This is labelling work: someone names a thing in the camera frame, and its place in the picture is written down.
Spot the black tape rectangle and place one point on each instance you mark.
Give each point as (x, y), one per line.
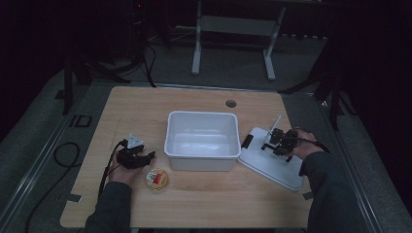
(81, 121)

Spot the white plastic lid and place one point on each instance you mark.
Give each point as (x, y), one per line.
(272, 168)

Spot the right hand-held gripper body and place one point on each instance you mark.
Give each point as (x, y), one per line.
(285, 142)

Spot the white plastic bin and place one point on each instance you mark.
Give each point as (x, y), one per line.
(202, 139)

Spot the dark equipment rack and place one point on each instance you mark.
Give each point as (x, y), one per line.
(137, 29)

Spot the round snack container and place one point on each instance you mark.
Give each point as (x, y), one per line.
(156, 180)

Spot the white metal stand frame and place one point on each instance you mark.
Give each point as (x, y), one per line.
(238, 25)

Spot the person's left hand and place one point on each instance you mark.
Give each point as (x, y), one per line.
(124, 174)

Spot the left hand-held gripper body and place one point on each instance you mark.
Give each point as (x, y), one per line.
(129, 157)

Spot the person's right hand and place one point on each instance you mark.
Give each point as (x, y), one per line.
(307, 147)

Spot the black tripod stand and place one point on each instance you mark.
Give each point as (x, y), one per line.
(333, 97)
(68, 84)

